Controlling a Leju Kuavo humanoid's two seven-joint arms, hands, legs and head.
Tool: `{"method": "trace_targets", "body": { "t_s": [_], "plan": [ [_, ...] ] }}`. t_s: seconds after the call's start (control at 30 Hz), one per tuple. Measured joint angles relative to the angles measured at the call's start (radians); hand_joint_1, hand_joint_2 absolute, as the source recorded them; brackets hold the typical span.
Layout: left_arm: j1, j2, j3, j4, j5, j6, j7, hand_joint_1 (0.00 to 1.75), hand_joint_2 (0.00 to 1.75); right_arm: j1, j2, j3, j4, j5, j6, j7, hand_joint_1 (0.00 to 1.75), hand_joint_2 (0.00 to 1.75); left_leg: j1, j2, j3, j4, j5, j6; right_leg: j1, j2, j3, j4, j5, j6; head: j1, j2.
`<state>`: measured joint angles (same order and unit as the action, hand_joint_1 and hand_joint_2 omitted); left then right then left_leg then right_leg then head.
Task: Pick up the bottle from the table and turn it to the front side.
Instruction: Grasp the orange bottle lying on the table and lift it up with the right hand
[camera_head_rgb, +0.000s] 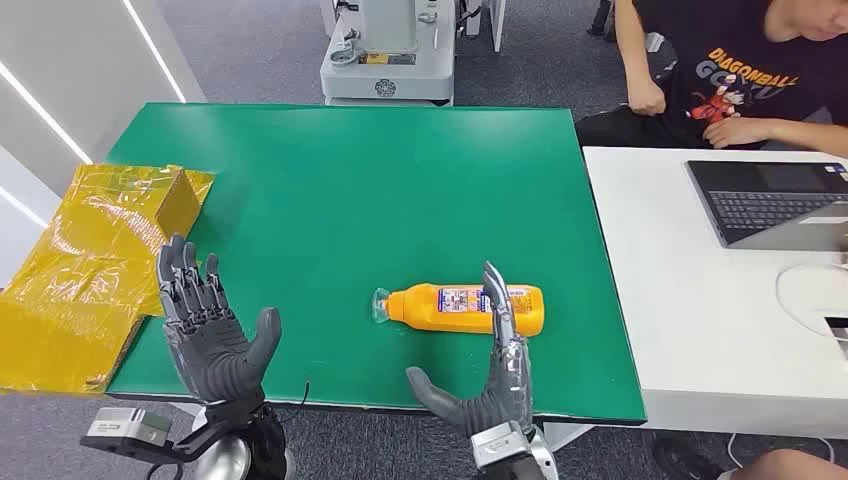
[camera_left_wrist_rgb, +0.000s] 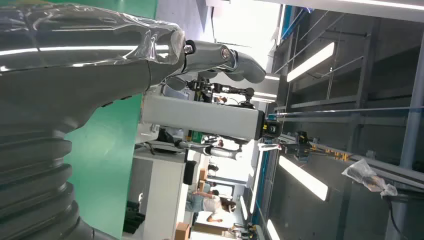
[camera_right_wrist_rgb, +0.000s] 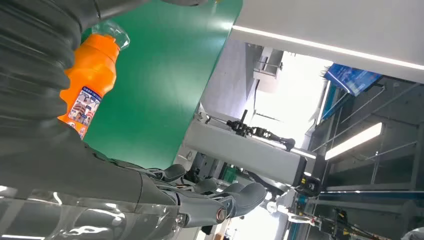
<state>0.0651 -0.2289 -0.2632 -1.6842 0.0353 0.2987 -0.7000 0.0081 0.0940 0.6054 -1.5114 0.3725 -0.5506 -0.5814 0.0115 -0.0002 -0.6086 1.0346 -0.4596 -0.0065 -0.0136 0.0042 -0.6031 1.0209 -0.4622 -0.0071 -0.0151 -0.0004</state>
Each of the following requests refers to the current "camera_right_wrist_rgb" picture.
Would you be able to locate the black metal mechanism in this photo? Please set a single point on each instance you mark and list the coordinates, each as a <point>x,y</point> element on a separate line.
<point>261,132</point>

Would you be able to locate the blue sign board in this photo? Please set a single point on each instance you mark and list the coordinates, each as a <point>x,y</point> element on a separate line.
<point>352,78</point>

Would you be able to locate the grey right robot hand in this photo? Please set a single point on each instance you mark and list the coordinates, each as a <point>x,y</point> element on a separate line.
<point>82,185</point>

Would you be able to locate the white grey machine base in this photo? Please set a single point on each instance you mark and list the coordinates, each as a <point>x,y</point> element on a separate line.
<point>245,155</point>

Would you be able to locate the long ceiling light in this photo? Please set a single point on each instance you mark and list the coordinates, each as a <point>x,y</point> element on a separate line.
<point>354,140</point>

